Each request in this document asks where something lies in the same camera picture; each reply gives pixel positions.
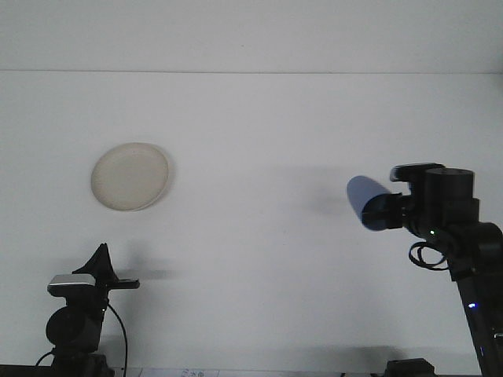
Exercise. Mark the pale round plate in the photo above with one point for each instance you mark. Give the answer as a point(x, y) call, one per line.
point(129, 176)

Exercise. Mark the pale blue cup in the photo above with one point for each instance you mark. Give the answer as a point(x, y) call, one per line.
point(361, 188)

